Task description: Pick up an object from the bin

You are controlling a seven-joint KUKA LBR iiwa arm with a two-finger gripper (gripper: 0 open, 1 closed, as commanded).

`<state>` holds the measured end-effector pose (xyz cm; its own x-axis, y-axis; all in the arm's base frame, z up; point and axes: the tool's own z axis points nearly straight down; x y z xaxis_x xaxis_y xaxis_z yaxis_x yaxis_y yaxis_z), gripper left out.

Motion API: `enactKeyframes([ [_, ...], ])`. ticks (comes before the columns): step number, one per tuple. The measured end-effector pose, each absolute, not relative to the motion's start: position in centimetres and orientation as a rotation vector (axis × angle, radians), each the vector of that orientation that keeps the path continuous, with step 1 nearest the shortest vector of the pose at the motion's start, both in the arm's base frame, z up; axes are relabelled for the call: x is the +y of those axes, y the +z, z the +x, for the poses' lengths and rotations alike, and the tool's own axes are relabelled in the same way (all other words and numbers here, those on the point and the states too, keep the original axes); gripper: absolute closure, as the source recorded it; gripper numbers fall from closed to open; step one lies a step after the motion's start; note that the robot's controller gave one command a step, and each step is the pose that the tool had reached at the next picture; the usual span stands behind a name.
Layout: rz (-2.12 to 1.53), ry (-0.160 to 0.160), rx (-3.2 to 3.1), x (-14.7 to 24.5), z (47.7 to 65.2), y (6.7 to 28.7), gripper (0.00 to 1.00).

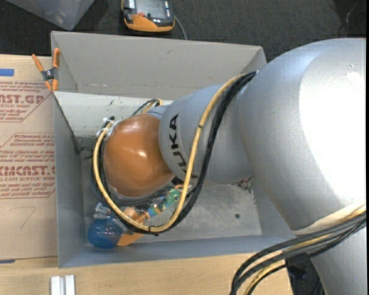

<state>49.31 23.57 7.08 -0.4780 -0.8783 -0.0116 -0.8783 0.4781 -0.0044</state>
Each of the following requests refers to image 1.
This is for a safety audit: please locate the brown cardboard board red print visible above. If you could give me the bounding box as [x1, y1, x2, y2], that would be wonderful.
[0, 53, 59, 262]

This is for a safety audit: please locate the orange oblong block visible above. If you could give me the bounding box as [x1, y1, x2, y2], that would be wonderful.
[116, 206, 151, 247]

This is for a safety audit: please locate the blue ball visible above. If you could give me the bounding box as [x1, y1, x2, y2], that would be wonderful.
[87, 217, 123, 250]

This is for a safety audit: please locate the grey metal bin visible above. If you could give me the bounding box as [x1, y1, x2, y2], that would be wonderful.
[50, 31, 297, 269]

